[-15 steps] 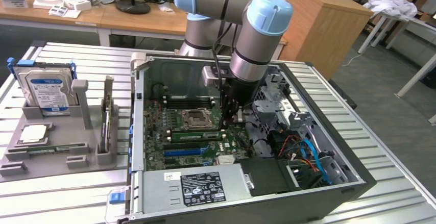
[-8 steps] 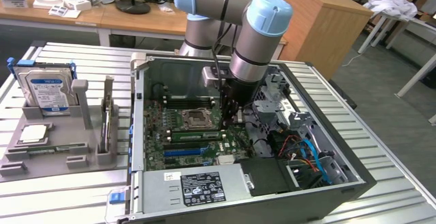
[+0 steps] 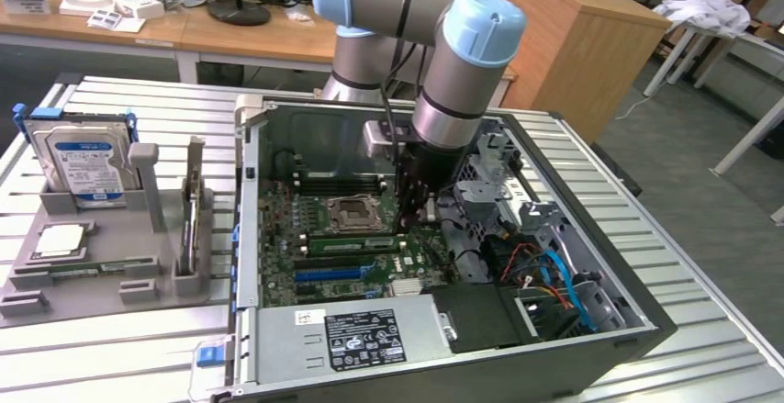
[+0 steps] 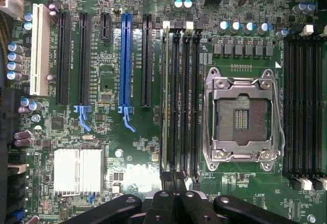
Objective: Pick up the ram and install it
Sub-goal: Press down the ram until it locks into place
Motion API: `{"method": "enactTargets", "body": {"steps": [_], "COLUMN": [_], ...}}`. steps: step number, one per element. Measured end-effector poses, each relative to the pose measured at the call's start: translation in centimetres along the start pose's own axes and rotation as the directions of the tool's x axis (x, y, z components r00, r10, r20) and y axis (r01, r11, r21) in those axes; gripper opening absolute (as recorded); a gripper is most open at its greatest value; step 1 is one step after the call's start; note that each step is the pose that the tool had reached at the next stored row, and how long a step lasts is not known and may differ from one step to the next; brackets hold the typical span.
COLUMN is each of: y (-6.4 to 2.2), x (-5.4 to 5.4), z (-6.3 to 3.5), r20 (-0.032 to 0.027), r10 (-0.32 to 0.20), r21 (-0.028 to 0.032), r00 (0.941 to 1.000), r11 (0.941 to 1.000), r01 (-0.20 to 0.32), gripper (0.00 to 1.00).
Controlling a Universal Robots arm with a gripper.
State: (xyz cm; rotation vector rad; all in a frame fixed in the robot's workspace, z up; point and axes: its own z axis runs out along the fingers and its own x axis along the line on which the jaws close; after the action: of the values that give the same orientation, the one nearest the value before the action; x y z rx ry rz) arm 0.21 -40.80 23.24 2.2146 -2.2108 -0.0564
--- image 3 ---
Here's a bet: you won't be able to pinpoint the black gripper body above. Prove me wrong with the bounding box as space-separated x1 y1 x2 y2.
395 140 471 235

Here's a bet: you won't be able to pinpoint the black RAM slots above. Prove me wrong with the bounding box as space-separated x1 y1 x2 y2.
297 174 389 196

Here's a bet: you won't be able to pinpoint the green RAM stick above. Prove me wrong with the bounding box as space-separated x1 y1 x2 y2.
309 236 407 254
47 263 155 281

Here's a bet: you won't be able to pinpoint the metal disk bay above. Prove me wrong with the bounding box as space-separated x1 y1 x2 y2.
454 131 545 239

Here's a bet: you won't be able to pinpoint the CPU socket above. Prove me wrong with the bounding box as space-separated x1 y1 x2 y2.
326 196 383 232

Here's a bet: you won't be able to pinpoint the black expansion slot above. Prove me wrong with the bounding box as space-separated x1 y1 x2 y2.
294 255 375 270

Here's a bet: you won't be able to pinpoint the green motherboard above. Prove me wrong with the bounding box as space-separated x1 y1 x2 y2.
261 171 465 308

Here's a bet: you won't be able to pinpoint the blue expansion slot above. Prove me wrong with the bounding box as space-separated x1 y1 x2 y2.
294 265 377 283

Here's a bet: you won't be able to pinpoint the wooden cabinet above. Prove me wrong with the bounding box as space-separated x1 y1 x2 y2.
477 0 674 145

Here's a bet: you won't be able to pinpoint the grey power supply unit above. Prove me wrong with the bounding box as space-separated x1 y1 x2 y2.
245 293 459 385

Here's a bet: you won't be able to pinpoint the open black PC case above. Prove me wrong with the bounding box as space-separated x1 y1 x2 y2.
207 94 679 403

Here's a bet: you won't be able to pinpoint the graphics card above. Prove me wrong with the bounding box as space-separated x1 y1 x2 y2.
183 136 207 278

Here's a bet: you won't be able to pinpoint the wooden desk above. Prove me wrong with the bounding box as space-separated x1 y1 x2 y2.
0 0 345 85

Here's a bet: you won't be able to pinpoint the white table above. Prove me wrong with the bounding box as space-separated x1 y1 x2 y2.
642 21 784 177

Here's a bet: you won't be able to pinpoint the grey parts rack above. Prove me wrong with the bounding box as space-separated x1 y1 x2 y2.
0 141 217 319

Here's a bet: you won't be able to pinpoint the hard disk blue label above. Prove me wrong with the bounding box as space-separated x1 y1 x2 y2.
29 120 131 207

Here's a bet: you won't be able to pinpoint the white cloth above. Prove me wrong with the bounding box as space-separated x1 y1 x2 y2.
651 0 754 37

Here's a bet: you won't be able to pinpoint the white printed box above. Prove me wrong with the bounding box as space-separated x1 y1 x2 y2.
114 0 166 20

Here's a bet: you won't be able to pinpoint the silver CPU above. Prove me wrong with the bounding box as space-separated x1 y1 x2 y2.
34 224 86 257

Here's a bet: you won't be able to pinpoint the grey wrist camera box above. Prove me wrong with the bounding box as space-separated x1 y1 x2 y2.
362 119 411 160

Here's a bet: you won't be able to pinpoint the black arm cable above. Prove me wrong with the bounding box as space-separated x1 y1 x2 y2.
378 38 430 165

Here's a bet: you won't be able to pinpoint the red wire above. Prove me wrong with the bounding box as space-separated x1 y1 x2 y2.
499 242 545 285

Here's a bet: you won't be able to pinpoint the blue wire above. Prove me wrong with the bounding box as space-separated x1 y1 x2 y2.
541 245 599 334

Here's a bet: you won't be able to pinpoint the blue disk bracket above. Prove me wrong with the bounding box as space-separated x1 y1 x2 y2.
11 104 138 193

